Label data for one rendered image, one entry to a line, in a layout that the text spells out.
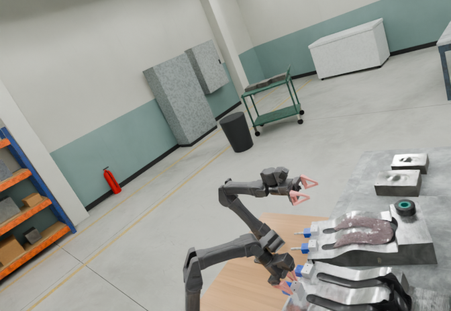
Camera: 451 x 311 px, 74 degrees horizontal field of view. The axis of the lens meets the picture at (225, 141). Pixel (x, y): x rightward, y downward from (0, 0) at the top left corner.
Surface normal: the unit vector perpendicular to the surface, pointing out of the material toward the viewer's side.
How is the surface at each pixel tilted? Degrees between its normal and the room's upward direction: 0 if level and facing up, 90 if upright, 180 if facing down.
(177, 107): 90
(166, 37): 90
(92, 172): 90
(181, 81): 90
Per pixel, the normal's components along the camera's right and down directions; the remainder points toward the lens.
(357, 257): -0.33, 0.44
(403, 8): -0.62, 0.49
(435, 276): -0.38, -0.87
